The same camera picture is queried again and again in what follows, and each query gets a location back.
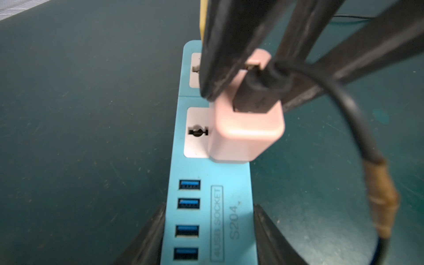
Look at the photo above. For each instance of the light blue power strip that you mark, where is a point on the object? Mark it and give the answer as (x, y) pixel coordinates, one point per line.
(209, 216)

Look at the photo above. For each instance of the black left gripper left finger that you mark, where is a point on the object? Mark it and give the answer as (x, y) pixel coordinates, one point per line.
(146, 248)

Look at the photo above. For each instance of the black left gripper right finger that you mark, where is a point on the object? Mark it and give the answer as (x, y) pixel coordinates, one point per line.
(272, 247)

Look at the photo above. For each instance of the pink USB plug adapter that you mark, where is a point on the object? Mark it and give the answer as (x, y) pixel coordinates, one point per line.
(247, 118)

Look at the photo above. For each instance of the yellow USB plug adapter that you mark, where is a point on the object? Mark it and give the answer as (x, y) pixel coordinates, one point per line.
(202, 17)

